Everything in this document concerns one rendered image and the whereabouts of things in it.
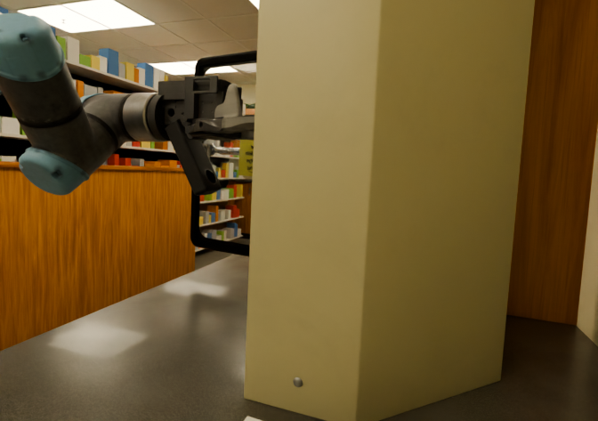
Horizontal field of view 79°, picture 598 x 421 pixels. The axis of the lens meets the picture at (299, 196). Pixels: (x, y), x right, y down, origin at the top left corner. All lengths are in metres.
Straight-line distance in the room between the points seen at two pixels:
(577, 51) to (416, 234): 0.47
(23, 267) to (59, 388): 2.16
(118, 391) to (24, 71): 0.35
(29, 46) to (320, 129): 0.33
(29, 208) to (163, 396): 2.21
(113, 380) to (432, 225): 0.36
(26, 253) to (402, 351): 2.39
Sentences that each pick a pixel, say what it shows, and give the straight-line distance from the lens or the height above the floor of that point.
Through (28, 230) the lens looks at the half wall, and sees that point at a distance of 2.58.
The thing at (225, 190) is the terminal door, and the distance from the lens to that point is 0.75.
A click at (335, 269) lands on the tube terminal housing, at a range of 0.33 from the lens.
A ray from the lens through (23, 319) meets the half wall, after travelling 2.70.
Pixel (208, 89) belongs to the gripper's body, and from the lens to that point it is 0.54.
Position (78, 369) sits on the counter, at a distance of 0.49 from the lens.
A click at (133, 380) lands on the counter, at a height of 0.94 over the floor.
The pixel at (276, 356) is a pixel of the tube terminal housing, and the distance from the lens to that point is 0.37.
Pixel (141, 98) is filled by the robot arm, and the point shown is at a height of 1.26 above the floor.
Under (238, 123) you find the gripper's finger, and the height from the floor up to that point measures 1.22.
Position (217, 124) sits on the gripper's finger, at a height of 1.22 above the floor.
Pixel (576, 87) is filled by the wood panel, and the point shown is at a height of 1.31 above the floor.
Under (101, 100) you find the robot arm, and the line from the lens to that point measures 0.65.
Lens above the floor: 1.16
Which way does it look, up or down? 4 degrees down
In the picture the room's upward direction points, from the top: 3 degrees clockwise
